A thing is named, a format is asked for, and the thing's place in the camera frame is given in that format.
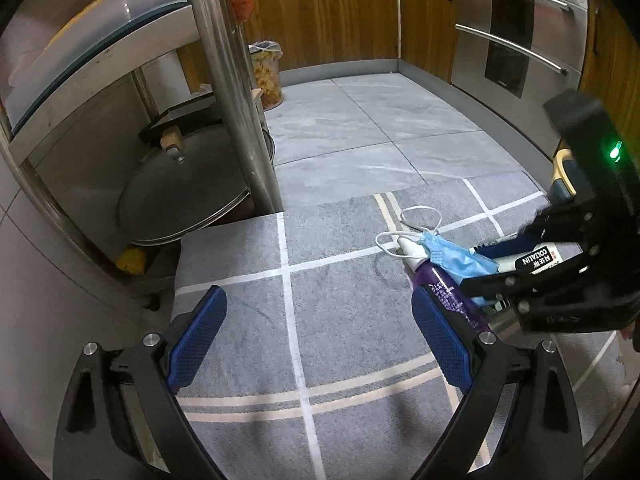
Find wooden kitchen cabinets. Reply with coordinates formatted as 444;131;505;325
180;0;640;127

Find grey checked floor mat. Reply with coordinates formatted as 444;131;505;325
172;172;622;480

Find floral lined waste basket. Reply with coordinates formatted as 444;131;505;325
248;39;284;112

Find stainless steel rack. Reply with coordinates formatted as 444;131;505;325
0;0;287;312

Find blue face mask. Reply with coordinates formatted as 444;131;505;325
376;205;502;307

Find white striped cardboard box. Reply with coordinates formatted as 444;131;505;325
492;242;584;277

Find purple tube with white cap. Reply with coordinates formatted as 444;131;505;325
397;237;494;334

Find glass pot lid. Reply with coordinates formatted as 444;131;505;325
117;129;252;247

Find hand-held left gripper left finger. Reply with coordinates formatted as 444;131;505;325
52;285;229;480

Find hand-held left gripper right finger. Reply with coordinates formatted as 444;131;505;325
410;287;586;480

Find small yellow object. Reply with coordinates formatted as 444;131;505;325
115;247;147;275

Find dark pan with wooden handle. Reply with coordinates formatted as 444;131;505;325
138;102;227;144

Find dark bin with yellow rim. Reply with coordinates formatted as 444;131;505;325
547;147;579;207

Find stainless steel built-in oven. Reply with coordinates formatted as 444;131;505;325
450;0;592;102

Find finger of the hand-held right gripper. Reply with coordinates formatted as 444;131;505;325
461;252;601;313
472;199;598;262

